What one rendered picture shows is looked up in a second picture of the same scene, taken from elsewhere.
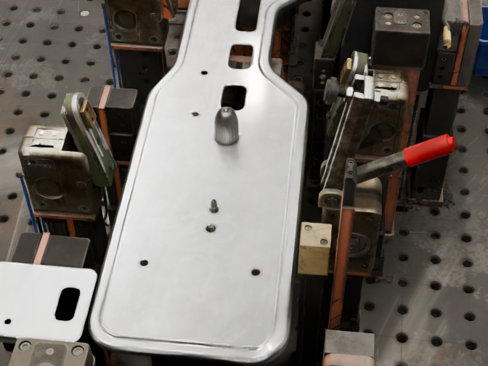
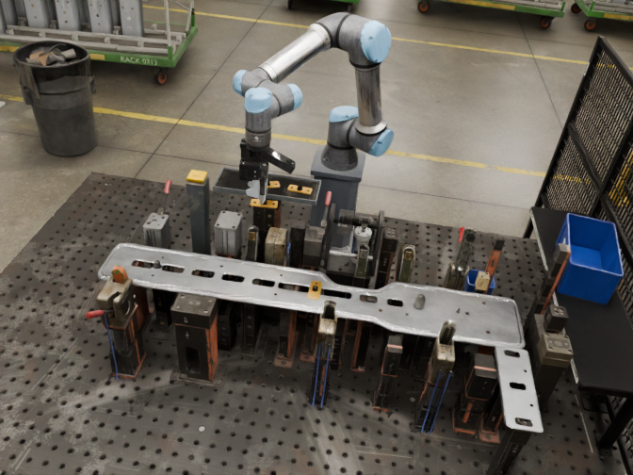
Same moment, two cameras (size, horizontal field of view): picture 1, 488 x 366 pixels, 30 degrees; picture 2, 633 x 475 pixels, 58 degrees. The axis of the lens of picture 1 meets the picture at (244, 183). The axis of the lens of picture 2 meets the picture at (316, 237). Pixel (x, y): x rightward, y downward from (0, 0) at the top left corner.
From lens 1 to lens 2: 190 cm
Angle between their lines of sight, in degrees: 64
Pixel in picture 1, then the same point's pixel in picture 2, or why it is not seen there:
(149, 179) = not seen: hidden behind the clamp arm
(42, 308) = (516, 360)
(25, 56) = (240, 461)
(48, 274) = (500, 359)
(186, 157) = (432, 318)
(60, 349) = (548, 338)
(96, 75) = (265, 420)
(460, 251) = not seen: hidden behind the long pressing
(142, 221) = (468, 332)
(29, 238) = (478, 372)
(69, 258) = (485, 359)
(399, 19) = (392, 232)
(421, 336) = not seen: hidden behind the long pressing
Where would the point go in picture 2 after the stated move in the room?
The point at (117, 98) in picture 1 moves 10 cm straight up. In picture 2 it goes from (396, 341) to (401, 319)
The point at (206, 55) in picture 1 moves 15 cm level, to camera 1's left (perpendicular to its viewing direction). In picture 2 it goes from (368, 308) to (371, 345)
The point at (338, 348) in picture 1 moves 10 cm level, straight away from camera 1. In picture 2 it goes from (565, 249) to (533, 243)
